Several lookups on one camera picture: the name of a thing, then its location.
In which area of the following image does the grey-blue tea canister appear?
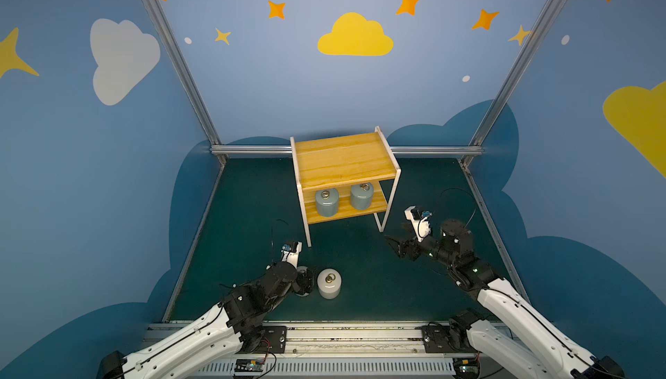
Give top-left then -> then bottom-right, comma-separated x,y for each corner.
315,188 -> 340,218
350,182 -> 374,211

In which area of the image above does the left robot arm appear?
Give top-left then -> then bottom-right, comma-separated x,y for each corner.
97,261 -> 314,378

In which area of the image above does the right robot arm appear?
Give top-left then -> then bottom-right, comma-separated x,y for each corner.
389,207 -> 625,378

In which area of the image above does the wooden two-tier shelf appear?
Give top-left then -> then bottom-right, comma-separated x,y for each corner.
290,127 -> 402,246

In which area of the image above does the left controller board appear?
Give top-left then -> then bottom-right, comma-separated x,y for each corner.
232,359 -> 265,378

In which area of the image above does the controller board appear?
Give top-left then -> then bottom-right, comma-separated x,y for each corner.
232,359 -> 265,378
453,358 -> 480,379

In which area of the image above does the right controller board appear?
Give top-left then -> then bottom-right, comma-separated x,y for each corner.
453,358 -> 480,379

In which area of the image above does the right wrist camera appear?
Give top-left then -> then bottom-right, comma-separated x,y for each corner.
404,205 -> 432,242

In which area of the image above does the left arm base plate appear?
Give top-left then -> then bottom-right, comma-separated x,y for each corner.
241,325 -> 288,355

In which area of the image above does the left camera cable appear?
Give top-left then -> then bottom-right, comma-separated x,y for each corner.
269,218 -> 293,266

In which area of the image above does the camera cable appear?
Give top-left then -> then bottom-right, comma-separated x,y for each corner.
436,187 -> 478,229
269,218 -> 293,266

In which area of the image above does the aluminium mounting rail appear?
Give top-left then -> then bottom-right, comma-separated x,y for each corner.
127,320 -> 581,379

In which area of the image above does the right camera cable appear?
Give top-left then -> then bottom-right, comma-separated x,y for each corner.
436,187 -> 478,229

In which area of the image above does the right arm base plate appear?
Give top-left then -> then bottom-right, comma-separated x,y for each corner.
421,323 -> 475,354

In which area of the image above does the rear aluminium frame bar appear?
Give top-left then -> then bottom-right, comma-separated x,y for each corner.
211,145 -> 483,157

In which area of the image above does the left aluminium frame post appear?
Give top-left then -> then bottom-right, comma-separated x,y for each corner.
142,0 -> 227,167

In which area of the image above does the aluminium frame post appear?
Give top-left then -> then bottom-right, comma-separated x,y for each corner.
461,0 -> 568,171
142,0 -> 227,167

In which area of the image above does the right aluminium frame post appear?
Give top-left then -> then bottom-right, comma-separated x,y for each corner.
461,0 -> 568,171

